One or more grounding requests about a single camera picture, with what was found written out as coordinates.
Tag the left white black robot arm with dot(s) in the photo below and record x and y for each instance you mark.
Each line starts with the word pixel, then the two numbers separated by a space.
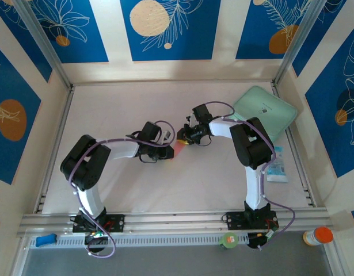
pixel 90 198

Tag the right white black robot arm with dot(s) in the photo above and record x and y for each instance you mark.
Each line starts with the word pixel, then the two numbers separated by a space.
pixel 253 184

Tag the mint green zip pouch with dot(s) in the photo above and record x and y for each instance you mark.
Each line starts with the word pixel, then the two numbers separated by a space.
pixel 266 106

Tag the blue white wipes packet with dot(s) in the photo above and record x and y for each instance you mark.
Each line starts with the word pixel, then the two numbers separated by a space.
pixel 278 169

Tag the black controller with LED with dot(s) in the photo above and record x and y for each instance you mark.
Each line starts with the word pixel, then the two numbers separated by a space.
pixel 94 236
pixel 254 240

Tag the green tape roll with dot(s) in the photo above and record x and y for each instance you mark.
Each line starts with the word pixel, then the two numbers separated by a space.
pixel 228 240

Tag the blue bone-shaped block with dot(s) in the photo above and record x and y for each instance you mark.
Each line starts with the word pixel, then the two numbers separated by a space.
pixel 45 241

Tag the orange-capped bottle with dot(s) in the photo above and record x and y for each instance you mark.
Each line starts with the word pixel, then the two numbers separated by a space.
pixel 319 236

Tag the long aluminium base rail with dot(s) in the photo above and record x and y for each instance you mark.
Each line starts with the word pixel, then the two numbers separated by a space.
pixel 176 221

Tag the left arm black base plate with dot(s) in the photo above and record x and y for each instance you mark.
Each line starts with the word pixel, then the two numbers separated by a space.
pixel 116 222

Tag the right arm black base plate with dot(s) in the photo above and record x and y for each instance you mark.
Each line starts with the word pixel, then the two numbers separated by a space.
pixel 234 220

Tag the aluminium table side rail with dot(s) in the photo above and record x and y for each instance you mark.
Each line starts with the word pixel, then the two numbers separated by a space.
pixel 62 120
pixel 301 172

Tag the aluminium frame post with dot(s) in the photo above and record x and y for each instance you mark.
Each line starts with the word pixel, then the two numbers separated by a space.
pixel 42 43
pixel 297 43

